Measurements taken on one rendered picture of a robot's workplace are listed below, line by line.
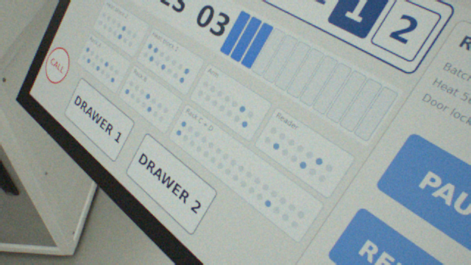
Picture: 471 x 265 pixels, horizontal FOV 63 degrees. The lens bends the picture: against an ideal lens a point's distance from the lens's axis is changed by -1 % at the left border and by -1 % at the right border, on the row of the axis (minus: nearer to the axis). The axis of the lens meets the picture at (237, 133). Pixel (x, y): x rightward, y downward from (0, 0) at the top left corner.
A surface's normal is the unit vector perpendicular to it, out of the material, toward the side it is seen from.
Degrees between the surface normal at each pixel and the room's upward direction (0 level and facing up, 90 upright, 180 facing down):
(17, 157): 90
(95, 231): 0
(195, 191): 50
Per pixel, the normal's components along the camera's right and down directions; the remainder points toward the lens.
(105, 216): 0.07, -0.69
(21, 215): -0.03, 0.72
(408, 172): -0.47, -0.07
